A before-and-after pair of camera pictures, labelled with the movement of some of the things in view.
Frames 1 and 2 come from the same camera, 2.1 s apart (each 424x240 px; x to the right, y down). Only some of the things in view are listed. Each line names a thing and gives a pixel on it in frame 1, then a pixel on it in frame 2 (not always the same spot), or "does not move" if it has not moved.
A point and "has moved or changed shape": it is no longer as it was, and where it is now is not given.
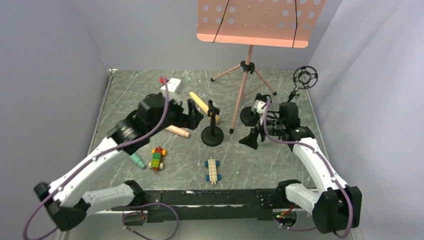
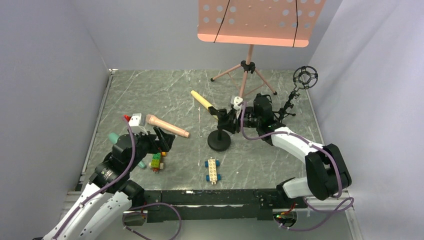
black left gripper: x=185 y=115 → x=159 y=139
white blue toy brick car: x=212 y=164 does not move
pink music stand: x=289 y=23 does not move
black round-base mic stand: x=212 y=135 has moved or changed shape
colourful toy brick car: x=156 y=155 does not move
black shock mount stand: x=304 y=77 does not move
